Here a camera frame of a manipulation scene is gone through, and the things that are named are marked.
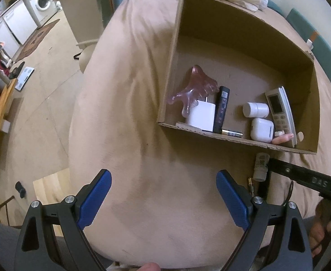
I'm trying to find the dark thin rods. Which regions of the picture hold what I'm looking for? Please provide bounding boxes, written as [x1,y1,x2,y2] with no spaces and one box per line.
[0,195,16,221]

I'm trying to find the white round jar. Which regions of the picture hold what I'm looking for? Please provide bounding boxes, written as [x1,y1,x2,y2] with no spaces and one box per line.
[242,102,269,118]

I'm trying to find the black rectangular battery pack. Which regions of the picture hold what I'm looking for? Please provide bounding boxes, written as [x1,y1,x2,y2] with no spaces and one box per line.
[213,86,230,134]

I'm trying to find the brown patterned rug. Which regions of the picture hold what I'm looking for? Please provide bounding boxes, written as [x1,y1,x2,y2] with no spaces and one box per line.
[14,19,61,63]

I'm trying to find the white floor scale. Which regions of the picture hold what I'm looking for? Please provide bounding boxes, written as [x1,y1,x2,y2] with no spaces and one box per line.
[15,66,35,91]

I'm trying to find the light wooden board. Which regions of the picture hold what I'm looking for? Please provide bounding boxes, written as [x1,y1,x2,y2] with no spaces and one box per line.
[33,168,71,236]

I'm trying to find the white charger plug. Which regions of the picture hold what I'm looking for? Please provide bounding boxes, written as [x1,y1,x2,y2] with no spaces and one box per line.
[185,96,217,133]

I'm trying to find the cream table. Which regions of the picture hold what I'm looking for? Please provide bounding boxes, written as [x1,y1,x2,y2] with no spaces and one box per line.
[51,0,104,47]

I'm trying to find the person's right hand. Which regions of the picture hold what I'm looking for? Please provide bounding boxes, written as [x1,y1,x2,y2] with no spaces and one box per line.
[309,200,331,257]

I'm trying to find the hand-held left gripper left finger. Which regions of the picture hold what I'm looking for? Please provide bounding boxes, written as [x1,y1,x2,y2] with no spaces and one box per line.
[13,169,112,271]

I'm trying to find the white remote control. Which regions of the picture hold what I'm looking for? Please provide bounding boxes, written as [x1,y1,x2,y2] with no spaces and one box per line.
[265,86,297,148]

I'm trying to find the person's left hand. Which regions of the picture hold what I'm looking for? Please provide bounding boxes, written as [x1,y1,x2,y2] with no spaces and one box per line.
[139,262,162,271]

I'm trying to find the pink translucent massage comb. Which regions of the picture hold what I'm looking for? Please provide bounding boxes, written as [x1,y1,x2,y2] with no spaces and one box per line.
[169,65,220,117]

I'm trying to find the white cabinet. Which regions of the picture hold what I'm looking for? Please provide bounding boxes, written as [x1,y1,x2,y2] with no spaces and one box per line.
[0,0,39,46]

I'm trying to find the black wrist strap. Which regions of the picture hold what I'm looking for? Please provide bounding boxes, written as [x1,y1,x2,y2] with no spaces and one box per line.
[284,181,296,206]

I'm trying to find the white washing machine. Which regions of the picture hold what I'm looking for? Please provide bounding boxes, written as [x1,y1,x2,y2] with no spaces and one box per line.
[24,0,57,24]

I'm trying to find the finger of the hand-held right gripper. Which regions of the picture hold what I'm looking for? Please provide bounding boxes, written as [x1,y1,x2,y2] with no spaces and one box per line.
[268,158,331,198]

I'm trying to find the beige blanket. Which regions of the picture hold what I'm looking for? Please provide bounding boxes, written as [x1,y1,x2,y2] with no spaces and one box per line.
[68,0,331,269]

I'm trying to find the white earbuds case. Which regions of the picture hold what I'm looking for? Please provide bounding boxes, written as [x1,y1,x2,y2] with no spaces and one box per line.
[249,118,274,142]

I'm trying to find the small white bottle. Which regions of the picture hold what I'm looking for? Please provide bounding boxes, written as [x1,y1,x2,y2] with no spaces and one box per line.
[253,152,270,182]

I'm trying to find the small black object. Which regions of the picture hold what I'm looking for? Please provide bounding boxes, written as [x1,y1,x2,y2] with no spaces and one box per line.
[15,181,26,199]

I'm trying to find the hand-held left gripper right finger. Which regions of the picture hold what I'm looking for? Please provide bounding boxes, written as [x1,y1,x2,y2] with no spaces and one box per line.
[216,169,314,271]

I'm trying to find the cardboard box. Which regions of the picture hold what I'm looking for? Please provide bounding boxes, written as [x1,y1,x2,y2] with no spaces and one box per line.
[156,0,321,155]

